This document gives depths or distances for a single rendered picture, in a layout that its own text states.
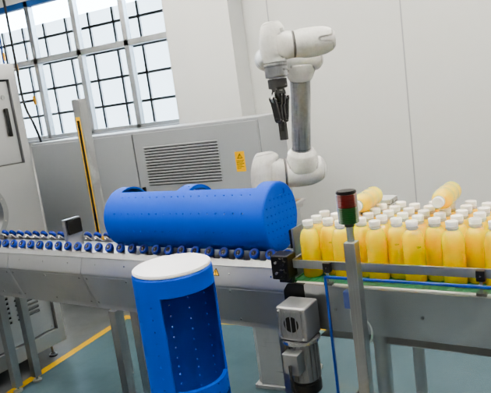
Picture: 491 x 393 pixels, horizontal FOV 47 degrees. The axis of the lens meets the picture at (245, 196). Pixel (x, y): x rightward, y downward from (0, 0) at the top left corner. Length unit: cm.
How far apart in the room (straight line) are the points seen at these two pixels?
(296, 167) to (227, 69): 232
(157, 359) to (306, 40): 127
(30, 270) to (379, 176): 305
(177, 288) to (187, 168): 244
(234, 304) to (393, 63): 307
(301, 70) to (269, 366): 158
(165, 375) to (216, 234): 61
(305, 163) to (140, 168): 189
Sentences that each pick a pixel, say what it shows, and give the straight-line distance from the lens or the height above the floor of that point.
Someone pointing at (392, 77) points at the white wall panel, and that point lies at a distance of 496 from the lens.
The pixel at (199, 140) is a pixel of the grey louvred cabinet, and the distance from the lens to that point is 418.
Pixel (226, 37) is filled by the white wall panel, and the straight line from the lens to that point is 512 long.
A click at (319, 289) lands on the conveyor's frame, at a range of 202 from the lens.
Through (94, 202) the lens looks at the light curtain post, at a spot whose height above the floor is 110.
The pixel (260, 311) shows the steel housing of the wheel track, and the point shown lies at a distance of 235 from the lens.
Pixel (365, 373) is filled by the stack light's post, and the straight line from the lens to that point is 190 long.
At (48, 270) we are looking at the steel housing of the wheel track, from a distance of 313.
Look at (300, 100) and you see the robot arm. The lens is 282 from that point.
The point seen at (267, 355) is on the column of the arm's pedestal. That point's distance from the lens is 319.
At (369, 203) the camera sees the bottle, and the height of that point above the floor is 114.
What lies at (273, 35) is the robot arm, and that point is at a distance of 218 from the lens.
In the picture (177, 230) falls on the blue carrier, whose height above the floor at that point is 106.
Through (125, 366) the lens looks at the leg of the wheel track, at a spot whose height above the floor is 33.
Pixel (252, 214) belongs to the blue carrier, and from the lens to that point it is 218.
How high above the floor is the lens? 156
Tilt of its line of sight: 9 degrees down
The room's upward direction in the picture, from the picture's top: 8 degrees counter-clockwise
